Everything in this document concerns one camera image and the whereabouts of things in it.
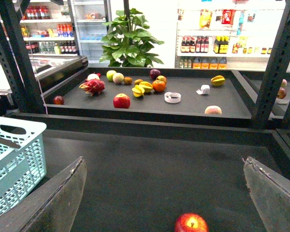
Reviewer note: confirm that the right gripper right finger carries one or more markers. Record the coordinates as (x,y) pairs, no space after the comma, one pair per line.
(270,193)

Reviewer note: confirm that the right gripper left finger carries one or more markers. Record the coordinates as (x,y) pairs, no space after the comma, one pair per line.
(53,206)

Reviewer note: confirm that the light blue plastic basket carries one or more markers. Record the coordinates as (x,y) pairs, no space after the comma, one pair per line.
(20,169)

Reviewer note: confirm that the red apple on table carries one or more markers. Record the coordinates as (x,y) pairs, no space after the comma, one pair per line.
(190,222)

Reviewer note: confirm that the small dark red apple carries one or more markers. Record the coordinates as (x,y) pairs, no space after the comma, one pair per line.
(59,100)

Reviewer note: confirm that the pale peach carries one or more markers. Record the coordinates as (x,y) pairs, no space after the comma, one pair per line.
(214,110)

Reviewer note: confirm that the large red apple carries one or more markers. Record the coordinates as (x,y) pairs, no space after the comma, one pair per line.
(121,100)

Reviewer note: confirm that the pink dragon fruit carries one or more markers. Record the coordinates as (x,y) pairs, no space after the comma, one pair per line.
(93,86)

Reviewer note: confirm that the right yellow starfruit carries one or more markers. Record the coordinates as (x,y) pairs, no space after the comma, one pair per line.
(218,80)

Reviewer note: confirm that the yellow starfruit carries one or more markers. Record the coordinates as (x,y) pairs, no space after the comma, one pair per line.
(218,80)
(146,86)
(138,91)

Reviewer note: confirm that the white round fruit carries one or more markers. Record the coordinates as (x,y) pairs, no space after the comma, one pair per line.
(93,76)

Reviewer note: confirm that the black display tray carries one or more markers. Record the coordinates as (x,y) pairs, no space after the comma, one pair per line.
(231,97)

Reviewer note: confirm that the glass top freezer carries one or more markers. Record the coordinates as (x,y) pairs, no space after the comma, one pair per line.
(49,70)

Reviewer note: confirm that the front yellow starfruit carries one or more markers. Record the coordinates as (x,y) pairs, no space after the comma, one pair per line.
(138,91)

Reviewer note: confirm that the pale round melon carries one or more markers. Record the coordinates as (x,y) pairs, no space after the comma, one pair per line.
(118,78)

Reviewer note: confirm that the green apple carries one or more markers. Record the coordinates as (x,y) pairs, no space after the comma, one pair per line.
(110,75)

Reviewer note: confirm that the brown kiwi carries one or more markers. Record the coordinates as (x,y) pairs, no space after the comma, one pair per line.
(138,81)
(128,80)

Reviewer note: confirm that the rear yellow starfruit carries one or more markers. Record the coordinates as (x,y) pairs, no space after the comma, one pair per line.
(146,86)

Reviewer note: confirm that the orange persimmon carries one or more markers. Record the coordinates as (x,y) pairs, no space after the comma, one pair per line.
(158,86)

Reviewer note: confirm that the dark purple fruit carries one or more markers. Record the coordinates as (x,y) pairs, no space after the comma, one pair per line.
(154,73)

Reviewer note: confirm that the green potted plant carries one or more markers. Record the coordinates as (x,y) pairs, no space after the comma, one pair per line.
(128,43)

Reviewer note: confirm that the black shelf post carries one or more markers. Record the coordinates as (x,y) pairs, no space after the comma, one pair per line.
(16,64)

